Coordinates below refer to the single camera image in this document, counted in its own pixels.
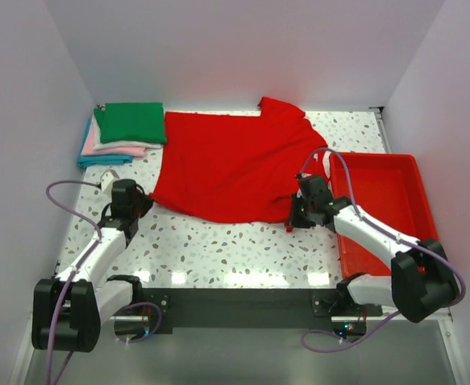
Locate pink folded t shirt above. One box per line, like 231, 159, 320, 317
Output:
80, 120, 145, 157

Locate green folded t shirt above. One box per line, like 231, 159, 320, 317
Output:
93, 103, 167, 144

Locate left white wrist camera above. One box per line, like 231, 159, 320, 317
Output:
99, 168, 120, 195

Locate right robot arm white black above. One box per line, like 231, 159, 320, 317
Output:
287, 174, 462, 323

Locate red plastic bin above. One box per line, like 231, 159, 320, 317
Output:
329, 152, 440, 278

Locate teal folded t shirt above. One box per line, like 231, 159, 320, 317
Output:
76, 118, 134, 168

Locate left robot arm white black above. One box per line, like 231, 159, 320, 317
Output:
31, 179, 153, 352

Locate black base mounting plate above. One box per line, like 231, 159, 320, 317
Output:
112, 276, 383, 344

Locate red t shirt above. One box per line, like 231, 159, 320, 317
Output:
152, 97, 327, 224

